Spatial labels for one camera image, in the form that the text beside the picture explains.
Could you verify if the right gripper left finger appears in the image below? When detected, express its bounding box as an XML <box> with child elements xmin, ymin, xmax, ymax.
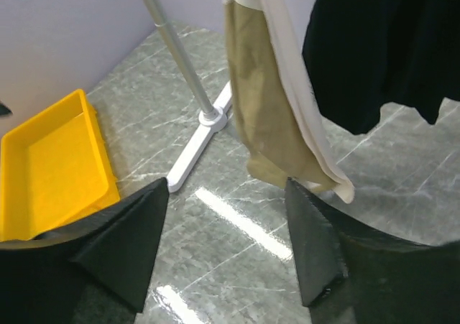
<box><xmin>1</xmin><ymin>178</ymin><xmax>169</xmax><ymax>323</ymax></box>

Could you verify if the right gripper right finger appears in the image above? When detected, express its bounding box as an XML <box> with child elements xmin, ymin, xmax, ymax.
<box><xmin>285</xmin><ymin>180</ymin><xmax>459</xmax><ymax>323</ymax></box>

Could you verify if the khaki underwear white waistband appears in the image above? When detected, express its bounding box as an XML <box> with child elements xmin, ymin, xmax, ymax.
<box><xmin>223</xmin><ymin>0</ymin><xmax>354</xmax><ymax>203</ymax></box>

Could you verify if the black hanging underwear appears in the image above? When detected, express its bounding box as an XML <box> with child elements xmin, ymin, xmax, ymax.
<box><xmin>303</xmin><ymin>0</ymin><xmax>459</xmax><ymax>135</ymax></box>

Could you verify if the yellow plastic tray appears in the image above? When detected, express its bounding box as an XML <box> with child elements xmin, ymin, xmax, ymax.
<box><xmin>1</xmin><ymin>89</ymin><xmax>120</xmax><ymax>241</ymax></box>

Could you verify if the silver white clothes rack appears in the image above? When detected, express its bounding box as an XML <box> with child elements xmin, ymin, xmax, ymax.
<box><xmin>142</xmin><ymin>0</ymin><xmax>231</xmax><ymax>193</ymax></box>

